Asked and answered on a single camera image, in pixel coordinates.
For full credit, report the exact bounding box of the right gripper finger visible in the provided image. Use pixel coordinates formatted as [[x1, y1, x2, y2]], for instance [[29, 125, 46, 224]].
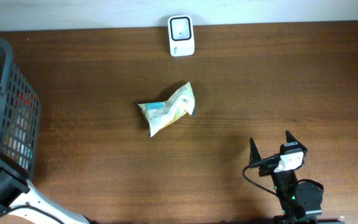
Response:
[[285, 130, 308, 154], [249, 138, 262, 168]]

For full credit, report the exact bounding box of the yellow white snack bag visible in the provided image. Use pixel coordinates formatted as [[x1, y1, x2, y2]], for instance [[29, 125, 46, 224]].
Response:
[[137, 82, 196, 138]]

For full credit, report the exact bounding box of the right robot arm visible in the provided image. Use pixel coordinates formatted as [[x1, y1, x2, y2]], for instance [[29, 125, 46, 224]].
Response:
[[242, 131, 324, 223]]

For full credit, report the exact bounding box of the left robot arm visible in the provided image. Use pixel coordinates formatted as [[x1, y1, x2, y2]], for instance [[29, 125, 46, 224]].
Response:
[[0, 152, 93, 224]]

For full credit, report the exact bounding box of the white barcode scanner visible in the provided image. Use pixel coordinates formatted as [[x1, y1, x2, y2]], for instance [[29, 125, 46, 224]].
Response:
[[167, 15, 195, 57]]

